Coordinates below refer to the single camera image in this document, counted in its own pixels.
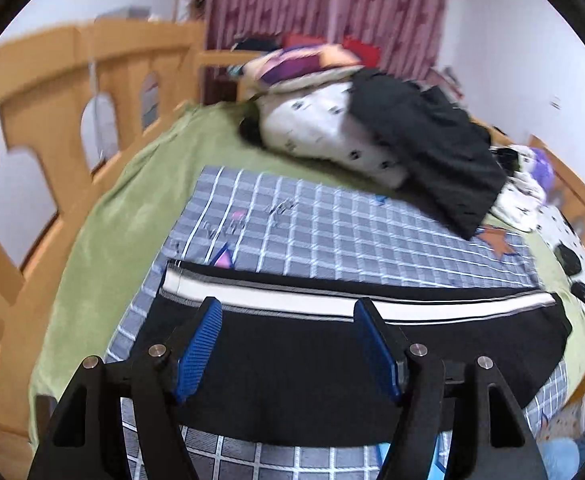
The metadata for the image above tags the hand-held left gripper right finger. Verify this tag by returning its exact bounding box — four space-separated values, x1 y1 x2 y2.
353 297 548 480

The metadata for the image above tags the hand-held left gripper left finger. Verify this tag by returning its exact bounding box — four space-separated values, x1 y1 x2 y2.
27 296 223 480

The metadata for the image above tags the black pants white waistband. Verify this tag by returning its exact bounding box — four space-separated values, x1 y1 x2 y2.
145 259 573 448

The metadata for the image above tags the white black-spotted cloth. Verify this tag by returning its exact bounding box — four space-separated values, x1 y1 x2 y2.
490 145 585 296

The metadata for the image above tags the grey checked star blanket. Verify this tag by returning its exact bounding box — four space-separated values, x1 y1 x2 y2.
105 165 573 480

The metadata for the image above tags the pale star printed cloth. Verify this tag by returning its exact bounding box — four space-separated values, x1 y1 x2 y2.
537 395 585 480

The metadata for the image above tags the green bed sheet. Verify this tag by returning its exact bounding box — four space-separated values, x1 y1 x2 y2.
27 101 585 453

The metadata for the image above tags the black garment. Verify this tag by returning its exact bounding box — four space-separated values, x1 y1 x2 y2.
347 69 508 241

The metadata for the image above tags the white patterned pillow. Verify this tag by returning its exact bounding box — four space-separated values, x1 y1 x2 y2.
252 80 413 188

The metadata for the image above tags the purple pink pillow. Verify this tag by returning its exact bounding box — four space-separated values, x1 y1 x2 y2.
227 42 368 93

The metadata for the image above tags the red cloth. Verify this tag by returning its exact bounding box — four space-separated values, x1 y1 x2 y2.
282 32 381 63

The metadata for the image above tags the maroon striped curtain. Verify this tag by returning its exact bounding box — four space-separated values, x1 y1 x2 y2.
205 0 453 91

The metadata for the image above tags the wooden bed frame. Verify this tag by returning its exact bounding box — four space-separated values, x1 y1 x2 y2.
0 20 243 461

